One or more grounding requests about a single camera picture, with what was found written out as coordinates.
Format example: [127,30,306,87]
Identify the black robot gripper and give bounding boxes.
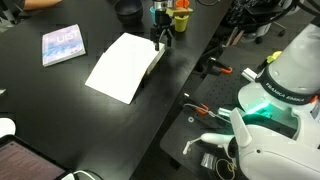
[150,10,174,51]

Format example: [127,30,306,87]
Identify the laptop computer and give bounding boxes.
[0,135,75,180]

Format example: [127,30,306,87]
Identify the orange cover white book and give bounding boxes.
[85,33,166,104]

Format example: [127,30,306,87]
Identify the white round plate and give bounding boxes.
[0,118,16,137]

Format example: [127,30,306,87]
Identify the white cable on plate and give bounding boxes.
[182,139,205,156]

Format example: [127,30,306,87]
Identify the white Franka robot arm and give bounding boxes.
[171,18,320,180]

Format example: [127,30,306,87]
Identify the orange black clamp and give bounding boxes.
[183,93,209,115]
[207,57,233,75]

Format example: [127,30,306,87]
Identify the blue cup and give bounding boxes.
[149,7,156,24]

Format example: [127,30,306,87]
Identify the black bowl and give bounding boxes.
[114,0,143,25]

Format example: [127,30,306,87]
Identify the rubber band loop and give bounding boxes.
[215,159,237,180]

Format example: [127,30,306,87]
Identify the black perforated breadboard plate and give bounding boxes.
[160,45,274,180]

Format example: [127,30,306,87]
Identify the orange cup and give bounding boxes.
[175,0,190,8]

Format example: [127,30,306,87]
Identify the small clear plastic bag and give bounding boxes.
[201,153,216,169]

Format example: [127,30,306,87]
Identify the purple UIST book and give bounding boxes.
[42,24,86,67]

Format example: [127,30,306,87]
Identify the yellow-green cup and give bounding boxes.
[175,15,189,32]

